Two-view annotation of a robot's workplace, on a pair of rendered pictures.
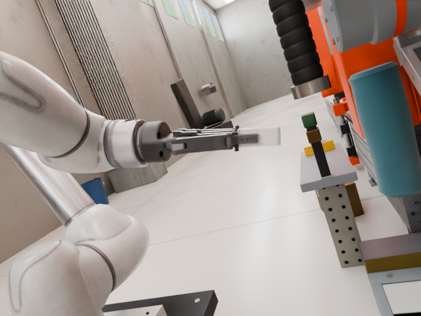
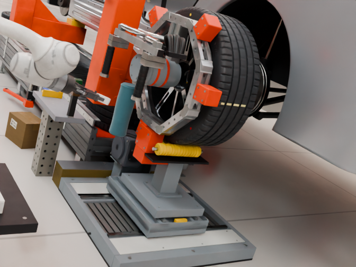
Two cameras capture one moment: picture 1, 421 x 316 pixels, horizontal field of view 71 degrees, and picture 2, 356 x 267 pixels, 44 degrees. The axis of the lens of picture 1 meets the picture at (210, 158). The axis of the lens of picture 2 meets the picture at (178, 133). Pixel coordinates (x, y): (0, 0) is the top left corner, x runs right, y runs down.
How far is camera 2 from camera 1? 1.55 m
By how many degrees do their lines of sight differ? 57
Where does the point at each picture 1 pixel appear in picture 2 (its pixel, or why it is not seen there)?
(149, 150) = (69, 88)
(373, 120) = (124, 105)
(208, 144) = (92, 96)
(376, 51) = (118, 64)
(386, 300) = (73, 188)
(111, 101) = not seen: outside the picture
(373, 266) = (65, 173)
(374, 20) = (148, 81)
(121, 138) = (63, 79)
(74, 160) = (45, 81)
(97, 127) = not seen: hidden behind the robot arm
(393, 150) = (124, 118)
